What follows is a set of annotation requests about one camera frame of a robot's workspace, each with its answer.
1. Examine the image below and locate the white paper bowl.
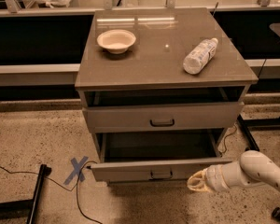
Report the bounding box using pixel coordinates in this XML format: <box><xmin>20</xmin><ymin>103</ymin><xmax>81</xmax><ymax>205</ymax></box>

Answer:
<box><xmin>97</xmin><ymin>29</ymin><xmax>136</xmax><ymax>54</ymax></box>

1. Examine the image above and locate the grey drawer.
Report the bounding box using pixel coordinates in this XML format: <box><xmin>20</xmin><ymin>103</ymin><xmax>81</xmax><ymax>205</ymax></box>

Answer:
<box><xmin>83</xmin><ymin>102</ymin><xmax>244</xmax><ymax>133</ymax></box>
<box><xmin>91</xmin><ymin>130</ymin><xmax>232</xmax><ymax>183</ymax></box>

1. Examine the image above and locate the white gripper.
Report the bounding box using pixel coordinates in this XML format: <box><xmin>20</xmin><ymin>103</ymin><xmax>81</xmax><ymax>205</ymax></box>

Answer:
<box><xmin>188</xmin><ymin>162</ymin><xmax>239</xmax><ymax>193</ymax></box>

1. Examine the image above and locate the blue tape cross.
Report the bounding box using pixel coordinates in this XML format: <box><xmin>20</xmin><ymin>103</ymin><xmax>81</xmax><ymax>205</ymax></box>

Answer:
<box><xmin>63</xmin><ymin>156</ymin><xmax>88</xmax><ymax>185</ymax></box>

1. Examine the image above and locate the black floor cable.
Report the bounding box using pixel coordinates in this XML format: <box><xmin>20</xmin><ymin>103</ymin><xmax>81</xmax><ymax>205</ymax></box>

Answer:
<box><xmin>0</xmin><ymin>159</ymin><xmax>104</xmax><ymax>224</ymax></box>

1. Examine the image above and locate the black stand leg left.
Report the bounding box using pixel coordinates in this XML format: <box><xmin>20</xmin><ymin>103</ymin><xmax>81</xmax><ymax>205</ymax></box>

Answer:
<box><xmin>0</xmin><ymin>164</ymin><xmax>51</xmax><ymax>224</ymax></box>

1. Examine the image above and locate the grey drawer cabinet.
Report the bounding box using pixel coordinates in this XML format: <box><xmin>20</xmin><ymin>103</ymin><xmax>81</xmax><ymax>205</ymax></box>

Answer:
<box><xmin>74</xmin><ymin>7</ymin><xmax>259</xmax><ymax>161</ymax></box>

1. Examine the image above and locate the clear plastic water bottle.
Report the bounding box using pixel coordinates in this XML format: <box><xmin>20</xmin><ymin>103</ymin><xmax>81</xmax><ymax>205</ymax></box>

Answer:
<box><xmin>183</xmin><ymin>38</ymin><xmax>218</xmax><ymax>75</ymax></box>

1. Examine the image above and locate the black stand leg right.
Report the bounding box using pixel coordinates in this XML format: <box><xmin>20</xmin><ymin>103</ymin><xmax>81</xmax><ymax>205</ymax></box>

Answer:
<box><xmin>237</xmin><ymin>115</ymin><xmax>259</xmax><ymax>151</ymax></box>

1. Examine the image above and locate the black stand leg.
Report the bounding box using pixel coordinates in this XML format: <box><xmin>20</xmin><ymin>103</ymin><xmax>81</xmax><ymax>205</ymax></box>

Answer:
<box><xmin>237</xmin><ymin>115</ymin><xmax>259</xmax><ymax>151</ymax></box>
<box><xmin>0</xmin><ymin>164</ymin><xmax>51</xmax><ymax>224</ymax></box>

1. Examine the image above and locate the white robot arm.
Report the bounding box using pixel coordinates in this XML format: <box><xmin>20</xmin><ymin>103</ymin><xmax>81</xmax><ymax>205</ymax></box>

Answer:
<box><xmin>187</xmin><ymin>150</ymin><xmax>280</xmax><ymax>192</ymax></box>

